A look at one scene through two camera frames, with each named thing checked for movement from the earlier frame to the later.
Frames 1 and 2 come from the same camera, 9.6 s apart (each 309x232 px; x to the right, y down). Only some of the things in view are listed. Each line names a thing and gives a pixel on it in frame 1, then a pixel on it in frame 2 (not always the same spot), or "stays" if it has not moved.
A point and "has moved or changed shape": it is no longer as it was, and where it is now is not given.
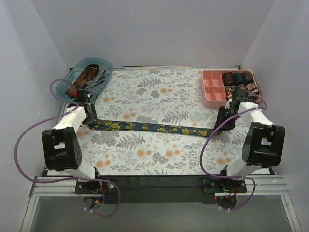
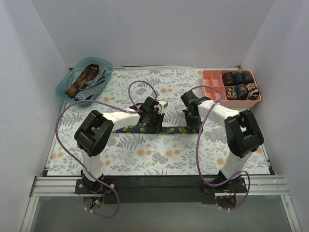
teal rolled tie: (237, 79) stays
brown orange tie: (89, 74) stays
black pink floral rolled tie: (251, 87) stays
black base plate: (161, 189) stays
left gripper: (91, 114) -> (153, 120)
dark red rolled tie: (228, 79) stays
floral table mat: (169, 96) stays
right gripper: (224, 118) -> (191, 120)
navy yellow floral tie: (120, 125) has moved or changed shape
